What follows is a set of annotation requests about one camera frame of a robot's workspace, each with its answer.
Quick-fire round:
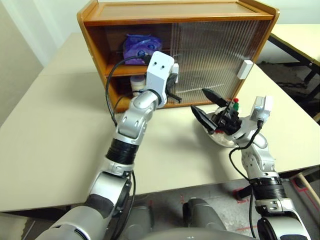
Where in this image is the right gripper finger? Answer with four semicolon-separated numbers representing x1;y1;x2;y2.
201;88;229;107
190;105;218;131

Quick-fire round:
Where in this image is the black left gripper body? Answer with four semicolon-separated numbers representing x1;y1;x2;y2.
166;74;177;97

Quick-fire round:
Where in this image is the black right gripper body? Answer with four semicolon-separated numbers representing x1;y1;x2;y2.
215;105;243;136

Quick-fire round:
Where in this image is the white toy with red hat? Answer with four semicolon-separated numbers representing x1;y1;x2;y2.
214;97;241;136

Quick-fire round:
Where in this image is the white door handle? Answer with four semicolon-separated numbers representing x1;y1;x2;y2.
171;62;181;84
236;59;254;81

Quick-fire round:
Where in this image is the white plastic bottle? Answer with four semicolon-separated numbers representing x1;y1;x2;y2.
129;75;147;97

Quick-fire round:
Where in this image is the ribbed glass sliding door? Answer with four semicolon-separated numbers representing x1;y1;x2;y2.
179;21;271;105
170;22;265;104

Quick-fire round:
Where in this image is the purple tissue pack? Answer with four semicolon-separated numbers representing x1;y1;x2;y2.
122;33;164;66

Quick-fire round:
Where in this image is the wooden cabinet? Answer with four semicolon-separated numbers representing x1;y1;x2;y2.
76;0;280;114

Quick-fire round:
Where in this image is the black table leg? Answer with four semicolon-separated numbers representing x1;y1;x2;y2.
235;185;252;202

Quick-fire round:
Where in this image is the grey rounded shape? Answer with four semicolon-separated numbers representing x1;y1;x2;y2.
126;205;154;236
181;197;227;231

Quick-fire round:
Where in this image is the wooden stick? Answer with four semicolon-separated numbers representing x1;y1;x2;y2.
298;173;320;209

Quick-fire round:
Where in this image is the silver curved robot torso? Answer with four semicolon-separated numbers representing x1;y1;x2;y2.
139;226;259;240

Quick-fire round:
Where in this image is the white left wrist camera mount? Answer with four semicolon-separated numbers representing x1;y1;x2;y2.
144;51;176;107

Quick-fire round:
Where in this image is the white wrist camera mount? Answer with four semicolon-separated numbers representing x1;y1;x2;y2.
231;95;275;142
144;51;176;107

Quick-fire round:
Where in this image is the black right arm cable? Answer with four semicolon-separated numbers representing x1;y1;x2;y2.
229;119;263;240

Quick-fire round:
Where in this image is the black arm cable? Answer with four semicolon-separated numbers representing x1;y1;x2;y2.
229;119;263;240
104;55;152;127

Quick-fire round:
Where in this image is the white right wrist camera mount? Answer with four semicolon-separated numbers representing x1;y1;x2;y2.
231;95;275;142

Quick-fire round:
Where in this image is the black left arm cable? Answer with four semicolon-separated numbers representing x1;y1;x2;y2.
104;55;152;127

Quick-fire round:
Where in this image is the beige table with black frame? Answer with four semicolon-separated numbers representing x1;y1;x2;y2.
259;23;320;88

